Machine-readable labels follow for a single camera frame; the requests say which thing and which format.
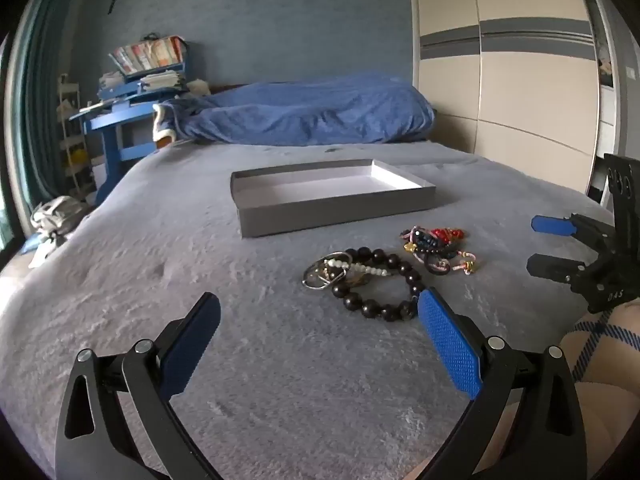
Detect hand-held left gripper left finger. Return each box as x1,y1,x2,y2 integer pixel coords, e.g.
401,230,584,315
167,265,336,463
54,291,222,480

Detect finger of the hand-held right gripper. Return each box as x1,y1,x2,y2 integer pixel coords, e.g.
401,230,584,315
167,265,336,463
526,253,608,288
531,213,617,250

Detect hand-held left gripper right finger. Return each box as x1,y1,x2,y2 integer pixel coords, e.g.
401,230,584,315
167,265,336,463
416,287,588,480

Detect pink cord bracelet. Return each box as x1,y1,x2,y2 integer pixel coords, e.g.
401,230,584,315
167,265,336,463
400,227,478,277

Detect black bead bracelet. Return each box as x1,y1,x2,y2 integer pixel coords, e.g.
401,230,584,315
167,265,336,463
327,246,428,323

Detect dark blue bead bracelet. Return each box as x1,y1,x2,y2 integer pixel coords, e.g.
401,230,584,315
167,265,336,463
412,230,446,257

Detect white pearl bracelet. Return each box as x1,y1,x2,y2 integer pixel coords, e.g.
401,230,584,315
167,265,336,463
320,255,391,278

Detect silver ring bangle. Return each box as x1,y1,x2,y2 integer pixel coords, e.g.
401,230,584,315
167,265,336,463
302,258,348,292

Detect grey cardboard box tray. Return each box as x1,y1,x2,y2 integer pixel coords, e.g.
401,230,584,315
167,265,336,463
230,158,437,238

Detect gold brooch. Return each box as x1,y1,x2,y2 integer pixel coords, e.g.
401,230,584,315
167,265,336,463
335,270,373,291

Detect beige wardrobe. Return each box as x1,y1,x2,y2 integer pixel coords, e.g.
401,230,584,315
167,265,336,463
407,0,608,196

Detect grey cloth pile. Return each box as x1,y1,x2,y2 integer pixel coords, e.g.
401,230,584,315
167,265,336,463
29,195,93,268

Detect blue desk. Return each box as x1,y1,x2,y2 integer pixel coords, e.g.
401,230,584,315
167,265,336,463
69,60,191,201

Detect white cloth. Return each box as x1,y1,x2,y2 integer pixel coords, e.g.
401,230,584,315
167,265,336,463
152,102,176,143

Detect white shelf rack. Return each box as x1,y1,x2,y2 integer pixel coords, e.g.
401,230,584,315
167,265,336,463
56,74,98,201

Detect blue duvet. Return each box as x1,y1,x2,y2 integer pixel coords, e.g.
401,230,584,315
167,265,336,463
152,71,437,145

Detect stack of papers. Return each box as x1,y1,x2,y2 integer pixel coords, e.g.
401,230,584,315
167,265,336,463
97,71,188,96

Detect bag of books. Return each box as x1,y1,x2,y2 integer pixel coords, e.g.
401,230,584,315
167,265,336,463
109,34,188,73

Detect teal curtain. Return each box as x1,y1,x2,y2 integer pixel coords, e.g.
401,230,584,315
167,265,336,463
5,0,88,241

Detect dark red bead bracelet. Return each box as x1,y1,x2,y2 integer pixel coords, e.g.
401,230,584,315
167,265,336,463
402,241,463,267

